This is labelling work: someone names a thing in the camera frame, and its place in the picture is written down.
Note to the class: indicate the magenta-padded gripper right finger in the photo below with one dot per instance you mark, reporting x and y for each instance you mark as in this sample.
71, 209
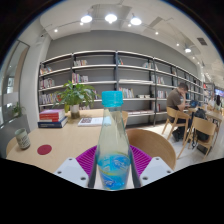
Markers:
155, 170

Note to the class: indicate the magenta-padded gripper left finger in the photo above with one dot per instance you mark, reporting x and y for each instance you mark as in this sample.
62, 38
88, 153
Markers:
71, 170

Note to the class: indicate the clear bottle with blue cap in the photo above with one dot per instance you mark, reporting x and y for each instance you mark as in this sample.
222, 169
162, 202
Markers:
112, 140

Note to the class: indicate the round-backed wooden chair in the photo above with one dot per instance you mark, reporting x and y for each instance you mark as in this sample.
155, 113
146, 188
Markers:
153, 143
125, 117

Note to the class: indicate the flat round red coaster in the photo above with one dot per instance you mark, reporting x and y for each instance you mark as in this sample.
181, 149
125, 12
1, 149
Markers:
44, 149

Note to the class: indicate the dark blue thick book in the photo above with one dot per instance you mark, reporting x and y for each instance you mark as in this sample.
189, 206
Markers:
51, 124

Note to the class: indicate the white book with patterned cover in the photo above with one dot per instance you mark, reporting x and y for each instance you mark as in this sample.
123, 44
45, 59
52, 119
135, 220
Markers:
90, 121

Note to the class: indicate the red book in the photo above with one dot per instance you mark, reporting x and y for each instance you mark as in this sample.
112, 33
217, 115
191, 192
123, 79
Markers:
51, 116

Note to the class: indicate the grey-green patterned mug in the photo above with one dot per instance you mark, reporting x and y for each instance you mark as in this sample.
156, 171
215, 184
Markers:
22, 139

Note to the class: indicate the pink-covered book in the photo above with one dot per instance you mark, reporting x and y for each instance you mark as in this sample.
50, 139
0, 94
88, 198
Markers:
51, 110

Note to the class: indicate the group of wooden slat chairs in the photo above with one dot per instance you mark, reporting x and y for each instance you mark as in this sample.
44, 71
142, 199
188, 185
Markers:
203, 128

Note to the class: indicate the person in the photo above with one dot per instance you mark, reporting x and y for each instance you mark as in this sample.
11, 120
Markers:
174, 100
218, 101

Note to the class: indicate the potted green plant, white pot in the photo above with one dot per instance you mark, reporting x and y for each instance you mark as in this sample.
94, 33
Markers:
75, 95

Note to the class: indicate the small leafy floor plant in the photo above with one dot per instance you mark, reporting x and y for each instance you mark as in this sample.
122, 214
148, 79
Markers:
16, 109

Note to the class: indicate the grey bookshelf unit with books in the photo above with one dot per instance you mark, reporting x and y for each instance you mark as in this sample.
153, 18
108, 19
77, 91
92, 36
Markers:
100, 75

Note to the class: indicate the group of ceiling lights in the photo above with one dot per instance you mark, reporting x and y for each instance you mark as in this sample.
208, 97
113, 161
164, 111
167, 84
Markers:
111, 18

